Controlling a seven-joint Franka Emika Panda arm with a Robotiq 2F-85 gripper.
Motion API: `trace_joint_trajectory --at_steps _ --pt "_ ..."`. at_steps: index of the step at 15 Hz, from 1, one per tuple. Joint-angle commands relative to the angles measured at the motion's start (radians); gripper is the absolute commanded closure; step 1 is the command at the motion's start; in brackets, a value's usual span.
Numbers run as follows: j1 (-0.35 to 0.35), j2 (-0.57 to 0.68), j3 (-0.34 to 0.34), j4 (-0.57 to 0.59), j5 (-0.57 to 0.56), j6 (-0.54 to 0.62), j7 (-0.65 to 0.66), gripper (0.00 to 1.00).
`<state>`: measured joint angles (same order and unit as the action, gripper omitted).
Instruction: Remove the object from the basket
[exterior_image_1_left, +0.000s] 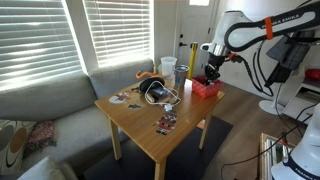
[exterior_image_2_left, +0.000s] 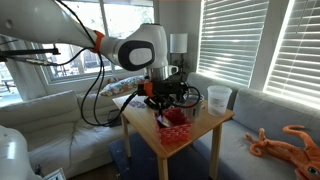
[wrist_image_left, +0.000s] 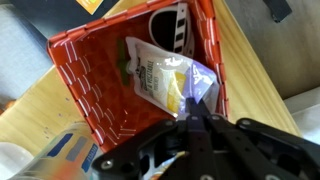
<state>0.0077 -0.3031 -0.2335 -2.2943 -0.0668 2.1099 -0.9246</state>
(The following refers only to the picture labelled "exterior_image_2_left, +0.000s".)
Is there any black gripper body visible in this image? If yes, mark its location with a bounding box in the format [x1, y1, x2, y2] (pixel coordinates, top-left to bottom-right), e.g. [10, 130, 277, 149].
[151, 79, 188, 102]

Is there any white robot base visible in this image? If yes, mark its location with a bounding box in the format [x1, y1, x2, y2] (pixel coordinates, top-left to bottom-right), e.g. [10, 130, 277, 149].
[0, 124, 43, 180]

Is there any red woven basket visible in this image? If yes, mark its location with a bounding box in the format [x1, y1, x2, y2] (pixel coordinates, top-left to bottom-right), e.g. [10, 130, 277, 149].
[154, 107, 193, 145]

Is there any wooden square table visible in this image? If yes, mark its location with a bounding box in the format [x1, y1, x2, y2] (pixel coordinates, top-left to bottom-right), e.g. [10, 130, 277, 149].
[112, 93, 236, 180]

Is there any metal tumbler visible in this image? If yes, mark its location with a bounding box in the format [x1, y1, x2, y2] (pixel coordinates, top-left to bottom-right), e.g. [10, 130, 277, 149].
[182, 94, 205, 122]

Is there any floral pillow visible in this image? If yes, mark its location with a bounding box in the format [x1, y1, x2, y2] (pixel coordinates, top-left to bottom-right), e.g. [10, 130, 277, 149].
[99, 75, 147, 98]

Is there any dark tablet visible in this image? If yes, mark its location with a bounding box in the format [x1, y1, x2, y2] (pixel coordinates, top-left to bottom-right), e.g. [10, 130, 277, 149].
[106, 107, 123, 128]

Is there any white lamp shade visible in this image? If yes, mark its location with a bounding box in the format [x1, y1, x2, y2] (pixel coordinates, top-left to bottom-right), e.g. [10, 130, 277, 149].
[169, 32, 189, 54]

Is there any translucent plastic cup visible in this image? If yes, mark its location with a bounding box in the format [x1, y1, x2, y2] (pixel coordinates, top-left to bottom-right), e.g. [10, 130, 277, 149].
[206, 85, 234, 117]

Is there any dark floor rug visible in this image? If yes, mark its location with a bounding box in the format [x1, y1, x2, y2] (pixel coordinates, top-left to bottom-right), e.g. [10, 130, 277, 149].
[107, 132, 215, 180]

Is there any white window blind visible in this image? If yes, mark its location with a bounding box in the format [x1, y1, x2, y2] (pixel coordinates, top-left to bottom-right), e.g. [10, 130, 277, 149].
[264, 0, 320, 108]
[196, 0, 270, 88]

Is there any grey sofa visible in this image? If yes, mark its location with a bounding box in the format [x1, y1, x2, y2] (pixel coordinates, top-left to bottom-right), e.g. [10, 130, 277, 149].
[185, 72, 320, 180]

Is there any large glass window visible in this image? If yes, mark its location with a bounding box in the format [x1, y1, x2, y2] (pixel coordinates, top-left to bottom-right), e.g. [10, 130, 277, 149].
[0, 0, 156, 108]

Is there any white leather sofa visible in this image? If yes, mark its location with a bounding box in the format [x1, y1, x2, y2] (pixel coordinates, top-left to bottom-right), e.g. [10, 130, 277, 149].
[0, 89, 138, 179]

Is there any black tripod boom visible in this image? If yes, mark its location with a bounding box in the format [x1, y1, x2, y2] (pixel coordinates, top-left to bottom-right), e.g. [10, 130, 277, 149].
[0, 47, 62, 64]

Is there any orange plush squid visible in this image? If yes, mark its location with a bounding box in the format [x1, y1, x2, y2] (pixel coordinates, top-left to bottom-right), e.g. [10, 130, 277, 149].
[245, 124, 320, 180]

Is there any orange wrist mount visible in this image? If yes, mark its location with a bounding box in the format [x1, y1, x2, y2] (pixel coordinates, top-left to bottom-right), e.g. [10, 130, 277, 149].
[142, 81, 155, 98]

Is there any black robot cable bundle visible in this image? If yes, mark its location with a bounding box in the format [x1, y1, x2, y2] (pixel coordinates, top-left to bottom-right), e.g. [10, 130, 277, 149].
[53, 0, 203, 128]

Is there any orange cable strap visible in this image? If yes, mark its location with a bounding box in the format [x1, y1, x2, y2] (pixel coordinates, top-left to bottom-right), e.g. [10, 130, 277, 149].
[91, 30, 106, 55]

